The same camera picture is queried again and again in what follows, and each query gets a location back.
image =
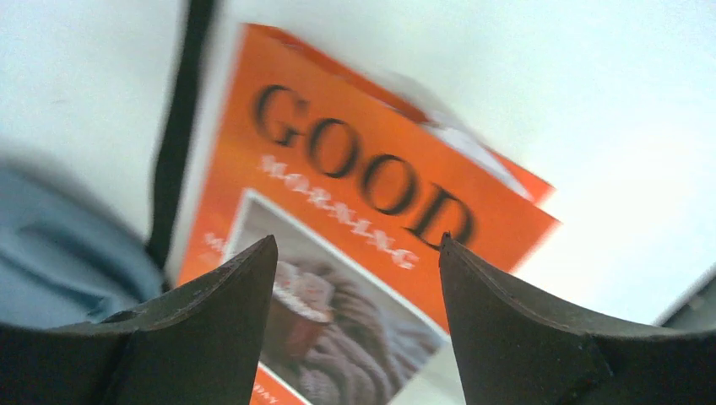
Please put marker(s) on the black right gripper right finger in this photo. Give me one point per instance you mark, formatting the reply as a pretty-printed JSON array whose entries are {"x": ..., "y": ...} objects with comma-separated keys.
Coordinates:
[{"x": 517, "y": 344}]

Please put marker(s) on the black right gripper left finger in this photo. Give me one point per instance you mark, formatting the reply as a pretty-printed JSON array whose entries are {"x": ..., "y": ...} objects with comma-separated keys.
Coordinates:
[{"x": 196, "y": 344}]

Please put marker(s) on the blue student backpack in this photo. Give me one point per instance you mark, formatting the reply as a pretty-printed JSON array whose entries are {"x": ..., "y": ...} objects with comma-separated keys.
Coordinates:
[{"x": 63, "y": 263}]

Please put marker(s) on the orange Good Morning book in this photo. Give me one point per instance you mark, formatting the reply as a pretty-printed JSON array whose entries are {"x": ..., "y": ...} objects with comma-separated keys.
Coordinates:
[{"x": 357, "y": 188}]

